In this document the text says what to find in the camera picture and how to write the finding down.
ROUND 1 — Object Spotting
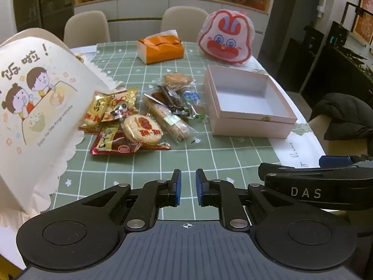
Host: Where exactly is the white cartoon printed bag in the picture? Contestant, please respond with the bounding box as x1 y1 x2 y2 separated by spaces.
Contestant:
0 28 126 234

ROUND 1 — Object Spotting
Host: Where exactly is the blue label cookie packet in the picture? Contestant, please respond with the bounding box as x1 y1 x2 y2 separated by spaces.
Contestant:
182 90 204 108

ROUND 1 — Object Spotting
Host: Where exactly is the cartoon panda snack packet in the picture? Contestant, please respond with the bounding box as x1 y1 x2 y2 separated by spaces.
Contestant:
100 87 139 123

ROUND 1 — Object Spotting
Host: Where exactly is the red rabbit face bag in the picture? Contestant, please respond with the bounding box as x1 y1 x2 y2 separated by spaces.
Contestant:
197 9 255 65

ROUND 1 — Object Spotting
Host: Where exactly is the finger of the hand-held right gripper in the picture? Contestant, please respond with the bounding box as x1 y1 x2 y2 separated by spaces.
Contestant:
258 162 373 210
319 154 373 167

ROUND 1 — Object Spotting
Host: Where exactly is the framed picture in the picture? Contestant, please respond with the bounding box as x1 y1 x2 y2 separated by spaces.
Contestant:
351 0 373 44

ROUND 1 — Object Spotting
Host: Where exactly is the brown jerky packet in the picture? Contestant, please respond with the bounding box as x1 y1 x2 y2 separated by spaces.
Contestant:
150 90 177 109

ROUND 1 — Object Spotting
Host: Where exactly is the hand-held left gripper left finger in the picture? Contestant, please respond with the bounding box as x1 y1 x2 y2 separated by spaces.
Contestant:
79 169 183 230

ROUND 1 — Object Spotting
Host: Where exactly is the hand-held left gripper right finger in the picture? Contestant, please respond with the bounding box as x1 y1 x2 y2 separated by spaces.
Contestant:
196 168 292 230

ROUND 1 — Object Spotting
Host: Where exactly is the round rice cracker packet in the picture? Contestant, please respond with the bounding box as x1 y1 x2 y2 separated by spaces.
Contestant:
121 114 171 151

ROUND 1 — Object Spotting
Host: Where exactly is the green checked tablecloth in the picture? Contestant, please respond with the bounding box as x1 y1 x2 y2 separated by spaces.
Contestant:
26 41 327 221

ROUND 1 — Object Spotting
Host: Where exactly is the beige dining chair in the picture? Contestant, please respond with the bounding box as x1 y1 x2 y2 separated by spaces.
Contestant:
160 6 209 43
63 11 111 49

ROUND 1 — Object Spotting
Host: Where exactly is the yellow snack packet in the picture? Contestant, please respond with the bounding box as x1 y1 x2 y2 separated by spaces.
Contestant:
79 91 113 133

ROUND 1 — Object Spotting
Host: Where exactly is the pink cardboard box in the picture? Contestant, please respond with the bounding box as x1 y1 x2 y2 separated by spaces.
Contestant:
203 65 298 139

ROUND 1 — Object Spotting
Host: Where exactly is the round tan cookie packet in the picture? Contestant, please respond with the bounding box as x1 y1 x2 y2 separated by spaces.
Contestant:
162 73 194 92

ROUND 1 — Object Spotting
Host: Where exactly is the black jacket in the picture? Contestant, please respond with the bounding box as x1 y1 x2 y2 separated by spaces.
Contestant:
308 92 373 154

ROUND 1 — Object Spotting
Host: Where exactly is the long cereal bar packet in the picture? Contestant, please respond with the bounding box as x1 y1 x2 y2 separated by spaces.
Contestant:
143 93 201 145

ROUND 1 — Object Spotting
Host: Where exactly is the orange tissue box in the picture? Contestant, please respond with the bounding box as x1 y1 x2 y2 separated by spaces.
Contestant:
137 30 185 65

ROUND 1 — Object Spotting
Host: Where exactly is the red snack packet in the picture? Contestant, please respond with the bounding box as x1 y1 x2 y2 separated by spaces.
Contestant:
90 122 137 156

